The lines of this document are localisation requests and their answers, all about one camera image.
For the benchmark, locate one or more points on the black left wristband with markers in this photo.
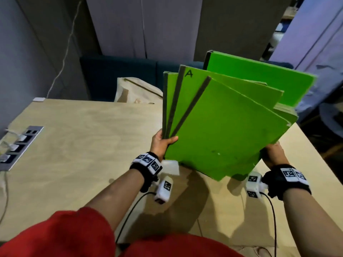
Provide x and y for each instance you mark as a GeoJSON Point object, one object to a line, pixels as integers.
{"type": "Point", "coordinates": [146, 165]}

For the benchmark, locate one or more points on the stack of gathered green folders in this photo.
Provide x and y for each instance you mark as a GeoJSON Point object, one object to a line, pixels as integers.
{"type": "Point", "coordinates": [227, 131]}

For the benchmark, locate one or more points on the black right wristband with markers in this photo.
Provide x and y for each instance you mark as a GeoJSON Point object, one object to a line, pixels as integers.
{"type": "Point", "coordinates": [286, 182]}

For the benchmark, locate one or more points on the person's right hand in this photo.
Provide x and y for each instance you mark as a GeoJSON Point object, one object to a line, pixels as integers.
{"type": "Point", "coordinates": [276, 156]}

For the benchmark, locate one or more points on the grey chair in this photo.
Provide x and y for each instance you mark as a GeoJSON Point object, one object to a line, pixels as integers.
{"type": "Point", "coordinates": [332, 117]}

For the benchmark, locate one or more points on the dark teal sofa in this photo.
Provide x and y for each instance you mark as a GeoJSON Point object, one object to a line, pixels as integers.
{"type": "Point", "coordinates": [112, 74]}

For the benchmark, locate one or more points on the person's left hand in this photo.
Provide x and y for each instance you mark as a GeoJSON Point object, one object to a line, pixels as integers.
{"type": "Point", "coordinates": [158, 145]}

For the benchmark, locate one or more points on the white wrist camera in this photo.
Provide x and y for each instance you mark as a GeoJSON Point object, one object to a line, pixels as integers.
{"type": "Point", "coordinates": [164, 190]}
{"type": "Point", "coordinates": [253, 184]}

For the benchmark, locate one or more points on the lavender board with taped papers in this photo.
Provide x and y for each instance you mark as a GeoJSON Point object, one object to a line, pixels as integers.
{"type": "Point", "coordinates": [316, 37]}

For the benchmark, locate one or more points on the table power socket strip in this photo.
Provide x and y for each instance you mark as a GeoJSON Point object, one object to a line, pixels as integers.
{"type": "Point", "coordinates": [34, 133]}

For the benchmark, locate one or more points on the beige tote bag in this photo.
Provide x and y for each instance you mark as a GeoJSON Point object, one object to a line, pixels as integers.
{"type": "Point", "coordinates": [134, 92]}

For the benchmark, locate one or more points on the grey partition panel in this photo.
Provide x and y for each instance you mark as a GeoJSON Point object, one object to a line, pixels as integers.
{"type": "Point", "coordinates": [120, 24]}

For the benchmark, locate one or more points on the black wristband with markers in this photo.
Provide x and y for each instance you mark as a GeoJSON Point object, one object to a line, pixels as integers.
{"type": "Point", "coordinates": [146, 165]}
{"type": "Point", "coordinates": [286, 182]}

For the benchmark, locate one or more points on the person's left forearm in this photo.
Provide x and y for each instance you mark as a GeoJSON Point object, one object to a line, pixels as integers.
{"type": "Point", "coordinates": [118, 195]}

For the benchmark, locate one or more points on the person's right forearm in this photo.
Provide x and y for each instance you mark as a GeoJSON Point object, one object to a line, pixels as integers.
{"type": "Point", "coordinates": [313, 224]}

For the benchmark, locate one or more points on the red shirt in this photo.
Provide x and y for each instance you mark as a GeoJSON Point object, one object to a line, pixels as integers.
{"type": "Point", "coordinates": [59, 235]}

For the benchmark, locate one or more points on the white plug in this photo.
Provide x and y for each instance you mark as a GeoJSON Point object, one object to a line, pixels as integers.
{"type": "Point", "coordinates": [22, 138]}
{"type": "Point", "coordinates": [14, 147]}
{"type": "Point", "coordinates": [4, 158]}

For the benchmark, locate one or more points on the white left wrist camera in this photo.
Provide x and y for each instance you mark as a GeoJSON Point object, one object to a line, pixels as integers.
{"type": "Point", "coordinates": [164, 190]}

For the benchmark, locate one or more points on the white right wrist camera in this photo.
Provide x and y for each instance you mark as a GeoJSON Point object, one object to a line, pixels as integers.
{"type": "Point", "coordinates": [253, 184]}

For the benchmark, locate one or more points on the taupe partition panel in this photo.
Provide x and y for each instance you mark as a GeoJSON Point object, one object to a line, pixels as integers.
{"type": "Point", "coordinates": [235, 24]}

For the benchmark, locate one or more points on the small white adapter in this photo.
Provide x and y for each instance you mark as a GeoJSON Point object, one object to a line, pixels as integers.
{"type": "Point", "coordinates": [39, 99]}

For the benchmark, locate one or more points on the dark teal armchair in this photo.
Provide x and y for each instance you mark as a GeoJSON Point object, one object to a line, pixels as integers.
{"type": "Point", "coordinates": [281, 64]}

